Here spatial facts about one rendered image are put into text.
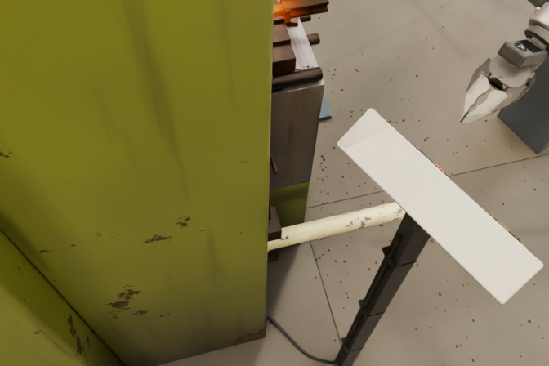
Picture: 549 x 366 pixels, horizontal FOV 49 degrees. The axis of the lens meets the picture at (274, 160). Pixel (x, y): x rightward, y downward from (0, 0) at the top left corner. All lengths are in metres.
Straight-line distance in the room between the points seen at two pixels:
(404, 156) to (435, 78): 1.70
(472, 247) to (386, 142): 0.20
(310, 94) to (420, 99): 1.22
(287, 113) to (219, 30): 0.71
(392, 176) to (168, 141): 0.34
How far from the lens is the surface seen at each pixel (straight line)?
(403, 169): 0.93
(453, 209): 0.91
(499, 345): 2.17
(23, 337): 1.21
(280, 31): 1.33
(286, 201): 1.79
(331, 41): 2.66
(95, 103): 0.77
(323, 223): 1.47
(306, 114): 1.42
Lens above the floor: 1.97
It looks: 59 degrees down
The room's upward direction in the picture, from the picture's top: 2 degrees clockwise
